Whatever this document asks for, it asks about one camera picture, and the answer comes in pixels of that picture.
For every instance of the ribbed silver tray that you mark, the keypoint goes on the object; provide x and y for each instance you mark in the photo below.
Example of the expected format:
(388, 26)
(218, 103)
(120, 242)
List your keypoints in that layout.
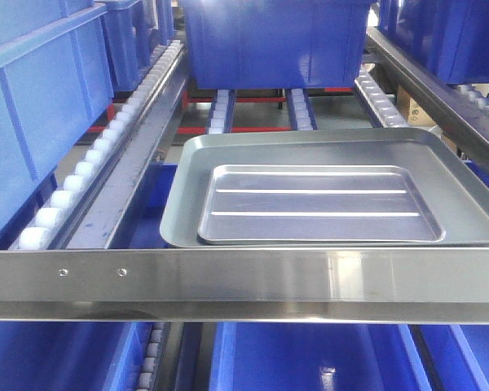
(295, 204)

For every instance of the large grey tray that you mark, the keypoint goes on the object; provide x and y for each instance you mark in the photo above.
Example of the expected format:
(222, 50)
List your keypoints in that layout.
(455, 196)

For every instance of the blue bin bottom shelf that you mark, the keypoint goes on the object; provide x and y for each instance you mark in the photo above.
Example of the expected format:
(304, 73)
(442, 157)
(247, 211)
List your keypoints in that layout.
(315, 356)

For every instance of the blue bin shelf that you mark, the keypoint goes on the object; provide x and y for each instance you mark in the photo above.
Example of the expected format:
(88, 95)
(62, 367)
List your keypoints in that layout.
(54, 84)
(315, 356)

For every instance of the silver front shelf beam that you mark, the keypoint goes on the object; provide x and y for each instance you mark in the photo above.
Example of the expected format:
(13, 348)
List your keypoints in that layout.
(341, 285)

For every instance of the blue bin left shelf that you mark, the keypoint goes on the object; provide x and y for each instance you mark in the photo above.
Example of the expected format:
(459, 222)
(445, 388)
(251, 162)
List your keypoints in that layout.
(54, 84)

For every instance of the blue bin rear centre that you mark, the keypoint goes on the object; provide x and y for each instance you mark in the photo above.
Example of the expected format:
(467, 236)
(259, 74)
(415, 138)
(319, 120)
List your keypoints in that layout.
(253, 45)

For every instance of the white roller track left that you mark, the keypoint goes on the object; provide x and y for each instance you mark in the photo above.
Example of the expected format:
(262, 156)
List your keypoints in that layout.
(93, 202)

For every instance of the stacked blue plastic bins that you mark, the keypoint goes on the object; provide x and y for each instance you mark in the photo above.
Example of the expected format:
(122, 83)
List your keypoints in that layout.
(449, 38)

